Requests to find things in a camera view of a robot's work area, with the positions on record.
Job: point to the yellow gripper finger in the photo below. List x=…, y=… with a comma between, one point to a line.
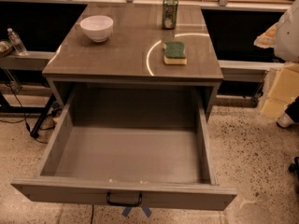
x=266, y=39
x=284, y=90

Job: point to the green and yellow sponge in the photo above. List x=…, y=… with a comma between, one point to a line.
x=174, y=53

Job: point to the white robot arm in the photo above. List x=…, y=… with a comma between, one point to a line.
x=283, y=37

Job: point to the grey drawer cabinet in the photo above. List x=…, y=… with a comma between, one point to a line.
x=134, y=53

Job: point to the open grey top drawer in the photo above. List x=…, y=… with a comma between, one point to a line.
x=149, y=141

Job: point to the grey side shelf right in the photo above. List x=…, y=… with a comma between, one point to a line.
x=246, y=71

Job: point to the grey side shelf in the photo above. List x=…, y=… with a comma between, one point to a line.
x=246, y=71
x=34, y=61

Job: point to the black chair caster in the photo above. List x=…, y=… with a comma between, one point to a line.
x=294, y=167

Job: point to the green soda can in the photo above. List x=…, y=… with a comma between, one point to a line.
x=169, y=18

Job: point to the white ceramic bowl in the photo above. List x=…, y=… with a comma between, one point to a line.
x=98, y=28

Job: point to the blue tape cross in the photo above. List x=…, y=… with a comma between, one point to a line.
x=127, y=211

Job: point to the grey side shelf left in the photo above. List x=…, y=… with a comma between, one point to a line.
x=34, y=61

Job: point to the clear plastic water bottle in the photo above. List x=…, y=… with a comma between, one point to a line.
x=16, y=42

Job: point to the small bowl on shelf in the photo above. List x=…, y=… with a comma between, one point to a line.
x=5, y=48

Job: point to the black drawer handle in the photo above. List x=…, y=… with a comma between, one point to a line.
x=126, y=200

